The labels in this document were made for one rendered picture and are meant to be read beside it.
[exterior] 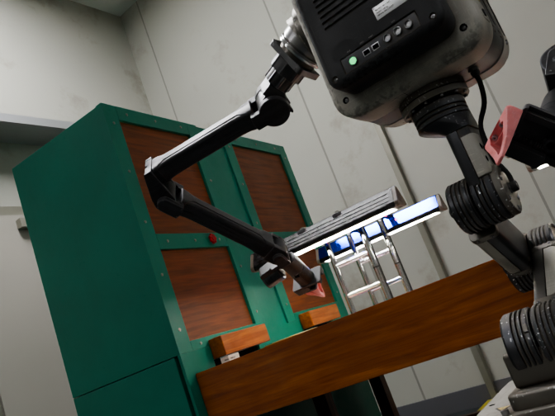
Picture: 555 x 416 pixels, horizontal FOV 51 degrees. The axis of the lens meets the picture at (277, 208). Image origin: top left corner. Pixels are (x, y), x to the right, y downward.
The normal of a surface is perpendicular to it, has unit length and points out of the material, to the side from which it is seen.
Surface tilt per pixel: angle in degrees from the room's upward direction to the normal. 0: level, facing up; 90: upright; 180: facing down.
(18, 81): 90
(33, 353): 90
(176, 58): 90
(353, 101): 89
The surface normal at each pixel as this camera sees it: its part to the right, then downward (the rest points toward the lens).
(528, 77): -0.57, 0.01
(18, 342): 0.75, -0.41
